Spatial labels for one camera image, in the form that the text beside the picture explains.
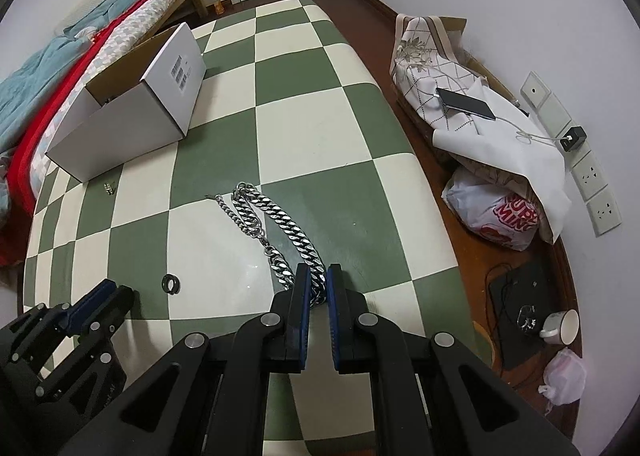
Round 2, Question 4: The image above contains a smartphone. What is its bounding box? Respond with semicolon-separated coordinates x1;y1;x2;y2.
436;88;496;120

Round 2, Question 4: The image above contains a green white checkered tablecloth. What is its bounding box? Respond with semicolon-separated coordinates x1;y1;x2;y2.
22;0;482;456

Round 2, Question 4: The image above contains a white cardboard box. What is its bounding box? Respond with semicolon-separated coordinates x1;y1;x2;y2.
47;23;205;183

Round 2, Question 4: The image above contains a red white plastic bag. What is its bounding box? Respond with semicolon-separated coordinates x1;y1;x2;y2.
442;167;540;251

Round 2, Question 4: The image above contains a white ceramic cup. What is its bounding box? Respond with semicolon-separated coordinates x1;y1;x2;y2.
539;309;580;346

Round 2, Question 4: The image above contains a small white plastic bag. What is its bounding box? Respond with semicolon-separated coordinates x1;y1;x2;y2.
538;348;587;406

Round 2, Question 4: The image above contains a black charger plug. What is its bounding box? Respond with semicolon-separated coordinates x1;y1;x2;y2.
559;126;587;153

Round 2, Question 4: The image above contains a red bed cover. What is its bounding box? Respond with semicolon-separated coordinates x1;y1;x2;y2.
1;0;149;267

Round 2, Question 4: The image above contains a thick silver chain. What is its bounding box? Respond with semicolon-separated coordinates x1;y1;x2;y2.
205;180;331;307

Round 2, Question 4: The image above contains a wall socket strip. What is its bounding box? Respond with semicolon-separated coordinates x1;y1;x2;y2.
521;72;622;236

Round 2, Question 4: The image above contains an orange bottle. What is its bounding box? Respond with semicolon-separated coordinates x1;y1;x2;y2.
213;0;226;16

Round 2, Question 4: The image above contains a teal blanket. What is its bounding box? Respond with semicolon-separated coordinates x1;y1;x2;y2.
1;0;138;152

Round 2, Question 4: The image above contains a white patterned cloth bag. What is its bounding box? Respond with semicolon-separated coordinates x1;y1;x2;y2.
390;14;570;244

